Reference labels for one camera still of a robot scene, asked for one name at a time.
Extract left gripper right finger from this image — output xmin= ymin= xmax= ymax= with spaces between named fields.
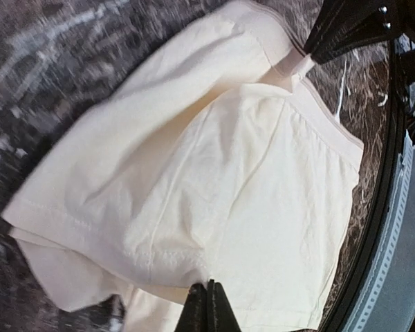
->
xmin=207 ymin=279 xmax=241 ymax=332

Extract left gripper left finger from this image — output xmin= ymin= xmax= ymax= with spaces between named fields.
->
xmin=175 ymin=284 xmax=209 ymax=332

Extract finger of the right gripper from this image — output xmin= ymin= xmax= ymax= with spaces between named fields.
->
xmin=303 ymin=0 xmax=398 ymax=64

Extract cream cotton boxer underwear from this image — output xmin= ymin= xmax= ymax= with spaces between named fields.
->
xmin=2 ymin=1 xmax=363 ymax=331

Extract black front table rail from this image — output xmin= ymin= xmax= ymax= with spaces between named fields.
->
xmin=320 ymin=41 xmax=406 ymax=331

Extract white slotted cable duct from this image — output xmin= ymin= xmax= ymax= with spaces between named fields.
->
xmin=349 ymin=133 xmax=414 ymax=331

